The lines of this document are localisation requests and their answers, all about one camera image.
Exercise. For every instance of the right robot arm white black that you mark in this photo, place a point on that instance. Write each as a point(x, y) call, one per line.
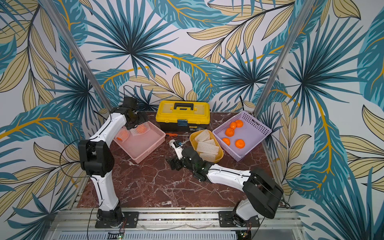
point(263, 193)

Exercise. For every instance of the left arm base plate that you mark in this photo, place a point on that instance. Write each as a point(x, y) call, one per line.
point(127, 220)

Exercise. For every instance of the front aluminium rail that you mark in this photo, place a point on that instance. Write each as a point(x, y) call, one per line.
point(176, 224)

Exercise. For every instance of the yellow black toolbox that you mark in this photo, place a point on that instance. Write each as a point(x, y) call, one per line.
point(180, 116)

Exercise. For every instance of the left aluminium frame post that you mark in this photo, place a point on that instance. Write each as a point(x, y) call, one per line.
point(59, 22)

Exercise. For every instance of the aluminium frame post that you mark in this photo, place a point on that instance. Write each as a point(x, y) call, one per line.
point(59, 22)
point(299, 22)

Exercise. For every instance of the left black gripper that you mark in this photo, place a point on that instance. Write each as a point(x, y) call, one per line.
point(141, 119)

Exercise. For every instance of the purple plastic basket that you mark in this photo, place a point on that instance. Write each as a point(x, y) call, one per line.
point(252, 132)

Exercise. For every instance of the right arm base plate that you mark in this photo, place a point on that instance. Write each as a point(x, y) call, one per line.
point(229, 219)

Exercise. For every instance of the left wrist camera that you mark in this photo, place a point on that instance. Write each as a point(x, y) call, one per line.
point(130, 102)

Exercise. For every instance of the pink plastic basket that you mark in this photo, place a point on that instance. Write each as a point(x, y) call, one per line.
point(140, 147)

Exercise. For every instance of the white tape roll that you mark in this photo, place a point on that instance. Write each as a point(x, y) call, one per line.
point(172, 143)

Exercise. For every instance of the right aluminium frame post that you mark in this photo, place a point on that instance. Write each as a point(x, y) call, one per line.
point(299, 22)

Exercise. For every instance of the yellow oval tray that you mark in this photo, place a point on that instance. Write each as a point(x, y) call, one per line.
point(219, 156)

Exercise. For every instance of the orange handled screwdriver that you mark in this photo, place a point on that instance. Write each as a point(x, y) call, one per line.
point(175, 135)

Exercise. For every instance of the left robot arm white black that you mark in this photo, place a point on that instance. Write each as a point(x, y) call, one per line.
point(98, 162)

